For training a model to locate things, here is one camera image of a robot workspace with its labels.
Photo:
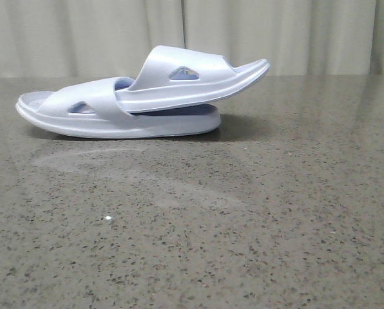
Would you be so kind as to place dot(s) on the light blue slipper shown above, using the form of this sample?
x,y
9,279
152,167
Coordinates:
x,y
93,110
174,77

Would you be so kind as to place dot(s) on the grey-white curtain backdrop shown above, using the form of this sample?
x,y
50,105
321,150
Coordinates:
x,y
109,38

